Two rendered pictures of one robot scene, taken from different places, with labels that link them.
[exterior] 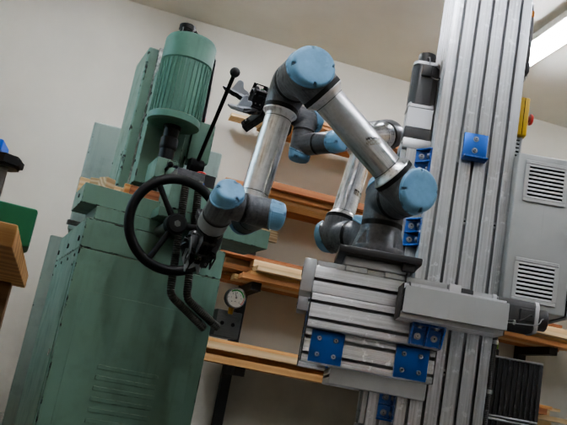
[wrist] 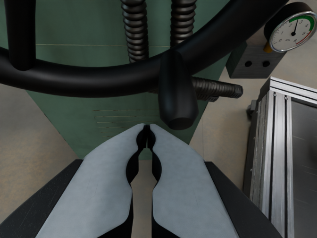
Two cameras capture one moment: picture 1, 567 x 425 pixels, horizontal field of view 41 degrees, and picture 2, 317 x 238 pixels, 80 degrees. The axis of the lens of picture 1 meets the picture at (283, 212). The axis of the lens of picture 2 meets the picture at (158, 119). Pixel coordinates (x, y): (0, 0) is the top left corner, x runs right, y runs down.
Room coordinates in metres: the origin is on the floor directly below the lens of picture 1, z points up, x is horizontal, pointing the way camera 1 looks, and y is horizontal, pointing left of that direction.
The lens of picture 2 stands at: (2.01, 0.21, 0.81)
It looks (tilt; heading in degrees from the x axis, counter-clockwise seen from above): 57 degrees down; 12
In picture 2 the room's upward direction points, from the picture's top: 6 degrees clockwise
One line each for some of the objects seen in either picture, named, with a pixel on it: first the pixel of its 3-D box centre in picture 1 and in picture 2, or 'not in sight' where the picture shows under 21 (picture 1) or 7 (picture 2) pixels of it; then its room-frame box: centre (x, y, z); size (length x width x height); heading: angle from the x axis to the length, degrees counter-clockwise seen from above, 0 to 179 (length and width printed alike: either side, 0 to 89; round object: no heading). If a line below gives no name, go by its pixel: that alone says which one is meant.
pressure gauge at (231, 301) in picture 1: (234, 301); (284, 32); (2.32, 0.10, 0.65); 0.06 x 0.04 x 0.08; 111
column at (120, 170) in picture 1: (148, 153); not in sight; (2.69, 0.52, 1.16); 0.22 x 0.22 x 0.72; 21
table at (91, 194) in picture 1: (175, 219); not in sight; (2.34, 0.33, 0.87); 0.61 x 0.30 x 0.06; 111
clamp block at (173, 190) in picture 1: (186, 201); not in sight; (2.26, 0.30, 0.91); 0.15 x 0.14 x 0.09; 111
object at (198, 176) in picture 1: (192, 179); not in sight; (2.26, 0.29, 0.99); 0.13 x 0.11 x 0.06; 111
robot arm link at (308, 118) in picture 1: (305, 119); not in sight; (2.48, -0.02, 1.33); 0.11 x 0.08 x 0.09; 111
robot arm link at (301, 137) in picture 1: (305, 145); not in sight; (2.46, -0.03, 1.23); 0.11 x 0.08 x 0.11; 46
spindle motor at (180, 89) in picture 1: (182, 83); not in sight; (2.42, 0.42, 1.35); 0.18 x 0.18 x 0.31
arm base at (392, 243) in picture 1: (379, 240); not in sight; (2.08, -0.28, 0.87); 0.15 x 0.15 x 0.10
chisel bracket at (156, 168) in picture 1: (160, 174); not in sight; (2.44, 0.42, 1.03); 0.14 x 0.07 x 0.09; 21
